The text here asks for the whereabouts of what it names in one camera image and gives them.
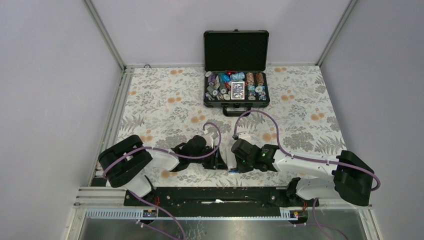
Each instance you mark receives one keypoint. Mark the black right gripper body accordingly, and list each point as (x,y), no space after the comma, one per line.
(245,165)

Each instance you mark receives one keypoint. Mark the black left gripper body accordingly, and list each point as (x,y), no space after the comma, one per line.
(210,162)

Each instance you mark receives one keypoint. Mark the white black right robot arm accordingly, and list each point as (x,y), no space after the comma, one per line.
(344,176)

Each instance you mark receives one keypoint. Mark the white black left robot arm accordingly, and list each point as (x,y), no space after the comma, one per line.
(123,162)

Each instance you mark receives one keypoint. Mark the floral patterned table mat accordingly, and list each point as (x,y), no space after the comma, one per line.
(164,107)

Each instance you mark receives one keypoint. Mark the playing card deck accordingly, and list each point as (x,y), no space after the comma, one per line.
(237,91)

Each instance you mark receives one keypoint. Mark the black poker chip case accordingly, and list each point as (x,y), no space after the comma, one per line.
(235,56)

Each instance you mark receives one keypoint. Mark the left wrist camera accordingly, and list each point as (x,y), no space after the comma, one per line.
(210,138)

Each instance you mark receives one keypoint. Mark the black mounting base rail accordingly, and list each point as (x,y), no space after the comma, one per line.
(228,197)

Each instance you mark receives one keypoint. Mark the aluminium frame rail left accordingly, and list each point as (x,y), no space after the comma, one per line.
(89,196)

